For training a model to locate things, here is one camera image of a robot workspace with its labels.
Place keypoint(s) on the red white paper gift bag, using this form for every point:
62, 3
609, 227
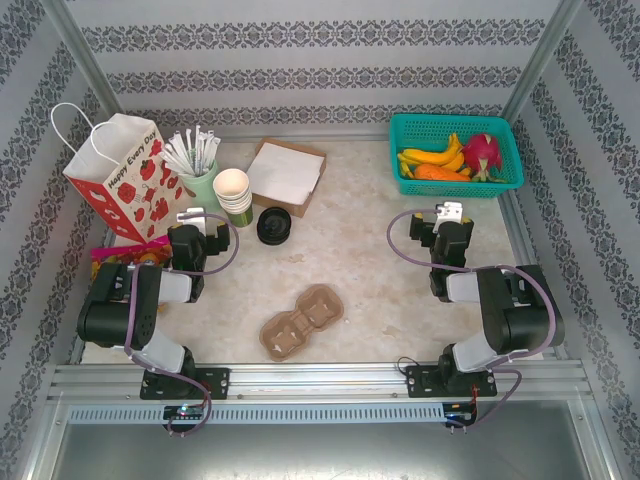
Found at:
135, 185

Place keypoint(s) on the brown pulp cup carrier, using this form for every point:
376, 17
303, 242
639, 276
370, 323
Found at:
282, 340

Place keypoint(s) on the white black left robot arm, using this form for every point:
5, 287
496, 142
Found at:
167, 287

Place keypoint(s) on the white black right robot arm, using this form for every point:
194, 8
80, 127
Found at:
525, 320

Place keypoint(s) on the orange carrot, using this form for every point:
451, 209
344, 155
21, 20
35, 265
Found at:
440, 173

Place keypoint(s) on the mint green straw holder cup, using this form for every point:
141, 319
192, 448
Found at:
200, 187

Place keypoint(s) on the colourful candy bag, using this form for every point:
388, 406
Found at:
125, 257

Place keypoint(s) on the brown cardboard napkin box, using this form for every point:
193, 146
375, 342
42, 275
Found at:
280, 207

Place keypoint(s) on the yellow banana bunch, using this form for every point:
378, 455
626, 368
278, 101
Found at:
435, 157

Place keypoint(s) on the pink dragon fruit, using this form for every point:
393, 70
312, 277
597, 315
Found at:
482, 150

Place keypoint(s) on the white paper napkin stack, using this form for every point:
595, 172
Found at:
285, 172

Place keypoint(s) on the teal plastic basket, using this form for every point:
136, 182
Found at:
435, 127

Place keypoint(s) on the small black circuit board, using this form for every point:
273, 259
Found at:
182, 411
457, 416

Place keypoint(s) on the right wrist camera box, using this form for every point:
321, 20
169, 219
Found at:
450, 212

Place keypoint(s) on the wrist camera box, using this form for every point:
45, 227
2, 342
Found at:
450, 212
192, 220

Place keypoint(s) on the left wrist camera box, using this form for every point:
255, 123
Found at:
192, 220

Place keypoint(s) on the aluminium table edge rail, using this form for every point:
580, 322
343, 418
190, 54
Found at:
510, 225
350, 137

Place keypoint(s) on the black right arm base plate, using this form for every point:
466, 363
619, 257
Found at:
417, 380

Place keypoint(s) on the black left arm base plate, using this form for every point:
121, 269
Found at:
215, 382

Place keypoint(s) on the aluminium mounting rail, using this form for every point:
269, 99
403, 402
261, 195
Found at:
310, 380

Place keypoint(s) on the aluminium frame post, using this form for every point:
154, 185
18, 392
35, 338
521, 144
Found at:
542, 55
95, 75

